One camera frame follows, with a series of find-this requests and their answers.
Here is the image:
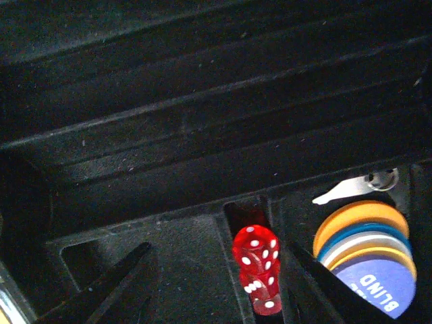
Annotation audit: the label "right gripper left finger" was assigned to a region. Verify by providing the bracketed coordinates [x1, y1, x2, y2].
[36, 242, 152, 323]

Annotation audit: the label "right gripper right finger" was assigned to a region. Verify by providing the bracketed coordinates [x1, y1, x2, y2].
[290, 242, 395, 323]

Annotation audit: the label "purple blind button chips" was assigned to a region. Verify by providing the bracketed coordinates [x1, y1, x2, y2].
[313, 200, 417, 319]

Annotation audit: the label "red die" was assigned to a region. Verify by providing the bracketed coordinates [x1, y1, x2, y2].
[239, 271, 281, 316]
[232, 224, 280, 275]

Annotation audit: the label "black poker set case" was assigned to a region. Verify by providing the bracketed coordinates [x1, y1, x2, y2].
[1, 1, 431, 323]

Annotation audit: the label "silver case key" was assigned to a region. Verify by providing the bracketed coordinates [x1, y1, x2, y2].
[312, 168, 399, 205]

